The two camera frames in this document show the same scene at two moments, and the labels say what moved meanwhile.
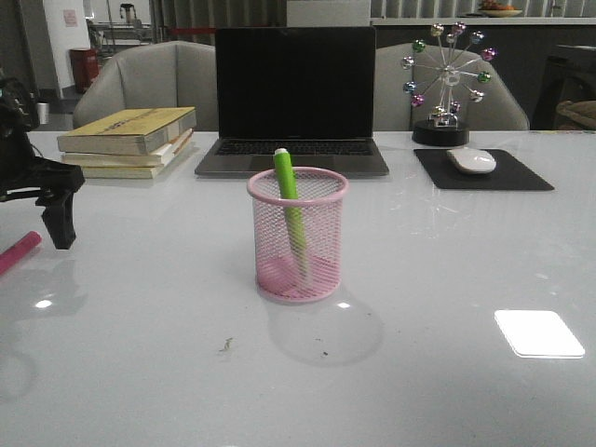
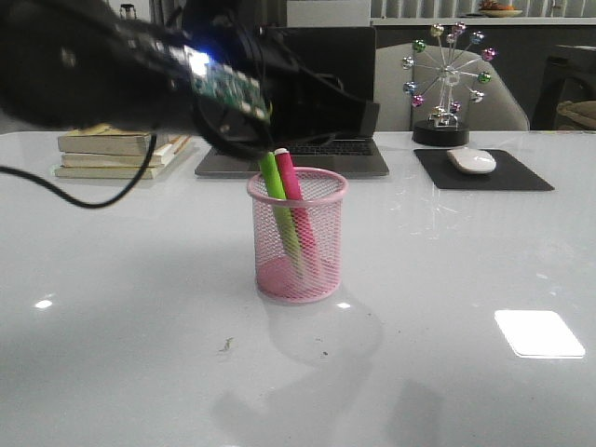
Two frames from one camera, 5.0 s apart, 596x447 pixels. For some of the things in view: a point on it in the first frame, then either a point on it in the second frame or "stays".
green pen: [286, 174] -> [272, 175]
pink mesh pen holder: [298, 241] stays
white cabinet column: [328, 13] stays
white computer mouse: [471, 160] stays
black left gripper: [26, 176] -> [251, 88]
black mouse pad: [507, 174] stays
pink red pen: [10, 256] -> [295, 198]
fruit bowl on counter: [494, 8] stays
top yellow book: [130, 131] stays
